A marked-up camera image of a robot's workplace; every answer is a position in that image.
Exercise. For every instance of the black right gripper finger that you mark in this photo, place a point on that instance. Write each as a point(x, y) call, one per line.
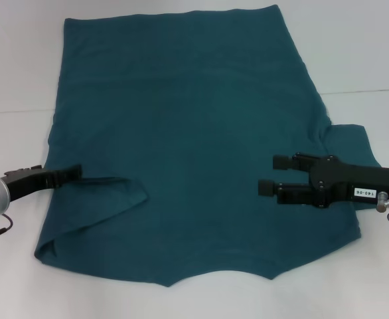
point(290, 196)
point(280, 163)

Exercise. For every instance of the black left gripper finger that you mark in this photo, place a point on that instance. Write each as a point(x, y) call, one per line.
point(66, 174)

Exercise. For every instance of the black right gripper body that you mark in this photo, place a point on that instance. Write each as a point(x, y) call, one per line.
point(357, 184)

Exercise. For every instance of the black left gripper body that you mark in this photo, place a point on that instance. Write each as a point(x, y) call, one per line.
point(25, 182)

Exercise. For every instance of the teal blue shirt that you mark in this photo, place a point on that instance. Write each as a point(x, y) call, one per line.
point(198, 133)

